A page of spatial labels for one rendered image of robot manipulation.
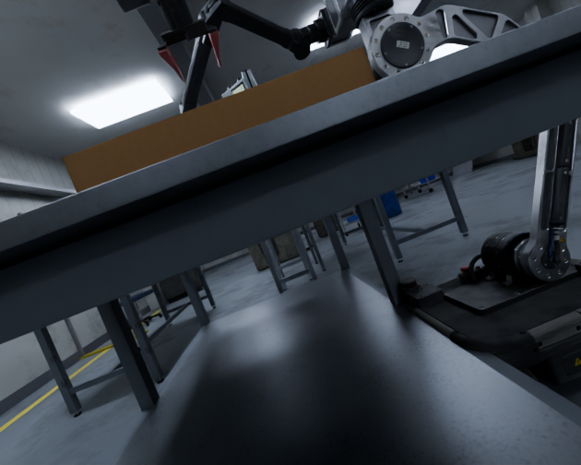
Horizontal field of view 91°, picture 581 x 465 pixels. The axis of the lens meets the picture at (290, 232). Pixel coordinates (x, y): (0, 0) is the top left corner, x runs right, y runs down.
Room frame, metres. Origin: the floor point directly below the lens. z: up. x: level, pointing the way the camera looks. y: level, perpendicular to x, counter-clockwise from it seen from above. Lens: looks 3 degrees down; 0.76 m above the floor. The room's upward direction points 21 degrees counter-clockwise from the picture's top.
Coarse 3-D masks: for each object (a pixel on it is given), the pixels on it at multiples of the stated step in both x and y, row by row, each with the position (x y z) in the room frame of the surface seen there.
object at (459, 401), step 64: (576, 64) 0.26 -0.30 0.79; (384, 128) 0.25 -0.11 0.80; (448, 128) 0.25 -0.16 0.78; (512, 128) 0.25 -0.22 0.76; (256, 192) 0.25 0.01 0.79; (320, 192) 0.25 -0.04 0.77; (384, 192) 0.25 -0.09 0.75; (64, 256) 0.24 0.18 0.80; (128, 256) 0.24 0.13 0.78; (192, 256) 0.24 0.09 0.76; (384, 256) 1.24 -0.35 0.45; (0, 320) 0.24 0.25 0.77; (256, 320) 1.80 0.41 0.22; (320, 320) 1.40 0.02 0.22; (384, 320) 1.15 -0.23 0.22; (192, 384) 1.25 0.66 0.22; (256, 384) 1.04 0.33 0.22; (320, 384) 0.89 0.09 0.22; (384, 384) 0.78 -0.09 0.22; (448, 384) 0.69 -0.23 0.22; (512, 384) 0.62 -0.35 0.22; (128, 448) 0.95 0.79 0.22; (192, 448) 0.82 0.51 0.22; (256, 448) 0.73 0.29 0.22; (320, 448) 0.65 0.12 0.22; (384, 448) 0.59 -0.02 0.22; (448, 448) 0.53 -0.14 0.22; (512, 448) 0.49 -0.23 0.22; (576, 448) 0.45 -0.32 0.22
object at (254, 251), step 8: (288, 232) 5.34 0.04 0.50; (272, 240) 5.37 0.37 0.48; (280, 240) 5.36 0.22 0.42; (288, 240) 5.35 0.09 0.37; (248, 248) 5.44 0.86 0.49; (256, 248) 5.40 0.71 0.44; (280, 248) 5.37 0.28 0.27; (288, 248) 5.36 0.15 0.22; (296, 248) 5.34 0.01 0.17; (256, 256) 5.43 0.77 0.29; (264, 256) 5.41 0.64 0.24; (280, 256) 5.38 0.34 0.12; (288, 256) 5.36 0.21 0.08; (256, 264) 5.43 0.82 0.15; (264, 264) 5.42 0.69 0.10
